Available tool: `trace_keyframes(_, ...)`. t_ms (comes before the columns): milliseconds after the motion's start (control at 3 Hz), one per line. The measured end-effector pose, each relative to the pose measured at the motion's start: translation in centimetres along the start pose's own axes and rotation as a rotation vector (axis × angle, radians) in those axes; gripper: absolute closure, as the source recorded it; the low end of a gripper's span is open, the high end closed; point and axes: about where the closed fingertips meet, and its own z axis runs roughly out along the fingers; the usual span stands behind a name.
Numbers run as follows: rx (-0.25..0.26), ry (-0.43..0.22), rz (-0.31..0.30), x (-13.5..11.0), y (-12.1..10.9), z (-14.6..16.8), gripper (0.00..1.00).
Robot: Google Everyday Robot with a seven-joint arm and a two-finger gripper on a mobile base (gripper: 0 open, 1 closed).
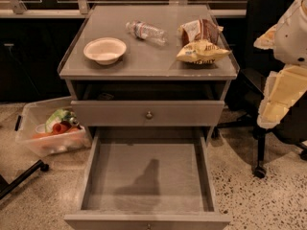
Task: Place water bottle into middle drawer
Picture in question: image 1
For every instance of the closed grey upper drawer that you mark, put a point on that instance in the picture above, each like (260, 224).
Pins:
(148, 113)

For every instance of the black office chair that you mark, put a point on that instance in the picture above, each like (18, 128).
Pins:
(247, 92)

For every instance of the grey drawer cabinet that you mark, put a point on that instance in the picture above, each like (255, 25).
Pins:
(146, 71)

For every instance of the clear plastic water bottle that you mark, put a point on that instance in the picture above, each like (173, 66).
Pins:
(146, 31)

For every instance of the brown white snack bag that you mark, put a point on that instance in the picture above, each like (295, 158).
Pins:
(201, 29)

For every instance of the yellow chip bag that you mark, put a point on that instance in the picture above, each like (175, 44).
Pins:
(201, 52)

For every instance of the orange items in bin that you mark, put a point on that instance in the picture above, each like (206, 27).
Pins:
(57, 129)

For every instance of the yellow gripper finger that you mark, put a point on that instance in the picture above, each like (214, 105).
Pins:
(266, 40)
(282, 90)

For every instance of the clear plastic storage bin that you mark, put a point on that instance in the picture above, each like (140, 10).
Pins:
(33, 118)

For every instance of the green white bag in bin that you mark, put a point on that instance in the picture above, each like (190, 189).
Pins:
(61, 115)

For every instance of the white paper bowl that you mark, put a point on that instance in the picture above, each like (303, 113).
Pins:
(105, 51)

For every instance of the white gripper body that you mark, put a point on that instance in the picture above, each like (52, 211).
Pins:
(292, 37)

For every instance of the black chair leg with caster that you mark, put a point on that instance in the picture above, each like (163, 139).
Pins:
(6, 187)

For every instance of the open grey bottom drawer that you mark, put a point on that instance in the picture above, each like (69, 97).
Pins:
(148, 178)

